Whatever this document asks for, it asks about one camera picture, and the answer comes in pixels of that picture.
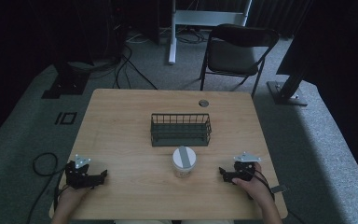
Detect person's right hand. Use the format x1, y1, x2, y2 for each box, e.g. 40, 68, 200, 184
230, 161, 274, 203

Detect black floor cables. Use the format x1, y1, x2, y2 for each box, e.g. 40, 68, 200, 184
112, 43, 159, 91

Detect grey cable tag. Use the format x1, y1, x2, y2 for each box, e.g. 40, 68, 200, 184
269, 184, 288, 195

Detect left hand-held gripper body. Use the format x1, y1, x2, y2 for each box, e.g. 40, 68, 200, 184
64, 153, 101, 190

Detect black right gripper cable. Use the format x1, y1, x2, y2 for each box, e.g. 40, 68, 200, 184
243, 168, 276, 201

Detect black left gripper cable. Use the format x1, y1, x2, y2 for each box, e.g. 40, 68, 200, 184
26, 151, 69, 224

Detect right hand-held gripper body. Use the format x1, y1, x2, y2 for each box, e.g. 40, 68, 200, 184
228, 151, 262, 185

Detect dark wire basket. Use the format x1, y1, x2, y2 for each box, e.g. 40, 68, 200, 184
150, 112, 213, 147

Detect person's left hand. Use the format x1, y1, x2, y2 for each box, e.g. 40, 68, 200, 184
57, 185, 91, 207

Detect black flat stand base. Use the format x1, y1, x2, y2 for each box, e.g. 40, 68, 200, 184
40, 59, 91, 100

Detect black folding chair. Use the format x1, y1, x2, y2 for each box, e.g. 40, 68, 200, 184
199, 23, 281, 99

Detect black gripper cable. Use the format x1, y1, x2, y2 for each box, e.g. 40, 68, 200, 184
243, 168, 276, 201
26, 151, 69, 224

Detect white lidded cup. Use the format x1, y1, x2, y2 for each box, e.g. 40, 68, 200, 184
171, 145, 198, 179

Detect black slanted stand with base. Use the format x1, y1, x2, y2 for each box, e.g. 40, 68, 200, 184
266, 46, 310, 107

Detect white metal desk frame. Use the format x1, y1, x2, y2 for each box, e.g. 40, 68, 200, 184
168, 0, 254, 65

